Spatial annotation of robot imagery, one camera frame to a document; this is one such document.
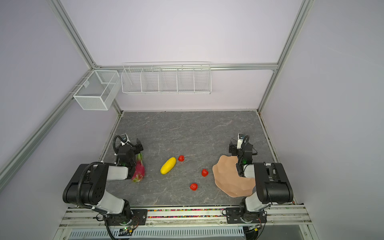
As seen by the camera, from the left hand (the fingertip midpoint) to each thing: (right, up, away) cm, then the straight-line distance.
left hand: (131, 142), depth 92 cm
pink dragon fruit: (+9, -15, -8) cm, 19 cm away
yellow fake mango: (+24, -13, -5) cm, 28 cm away
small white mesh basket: (-25, +34, +7) cm, 43 cm away
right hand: (+68, -1, +2) cm, 68 cm away
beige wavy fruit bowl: (+60, -22, -3) cm, 64 cm away
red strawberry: (+45, -17, -5) cm, 49 cm away
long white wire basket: (+20, +42, +7) cm, 47 cm away
